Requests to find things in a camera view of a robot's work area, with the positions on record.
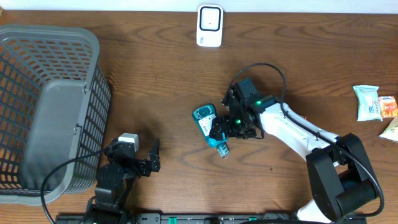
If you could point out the mint green wipes pack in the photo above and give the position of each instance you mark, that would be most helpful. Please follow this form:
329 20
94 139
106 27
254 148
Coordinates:
368 102

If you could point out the white barcode scanner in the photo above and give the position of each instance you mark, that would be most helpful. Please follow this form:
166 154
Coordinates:
209 25

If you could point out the small orange carton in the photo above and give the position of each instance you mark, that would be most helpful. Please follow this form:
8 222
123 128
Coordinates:
388 106

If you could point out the teal mouthwash bottle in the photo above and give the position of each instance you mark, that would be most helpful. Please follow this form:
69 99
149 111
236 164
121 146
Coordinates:
204 116

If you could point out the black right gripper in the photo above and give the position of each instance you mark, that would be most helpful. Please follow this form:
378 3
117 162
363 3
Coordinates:
226 129

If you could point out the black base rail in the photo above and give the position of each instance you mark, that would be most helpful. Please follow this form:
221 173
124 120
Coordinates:
155 218

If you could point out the yellow snack bag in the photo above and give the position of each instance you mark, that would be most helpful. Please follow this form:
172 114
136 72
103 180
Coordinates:
391 132

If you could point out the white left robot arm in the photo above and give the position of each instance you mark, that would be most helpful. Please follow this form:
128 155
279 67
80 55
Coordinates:
115 181

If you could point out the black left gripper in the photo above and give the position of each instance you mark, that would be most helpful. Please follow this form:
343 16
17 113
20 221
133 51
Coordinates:
143 168

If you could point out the grey plastic basket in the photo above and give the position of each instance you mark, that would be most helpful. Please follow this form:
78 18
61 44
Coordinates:
54 108

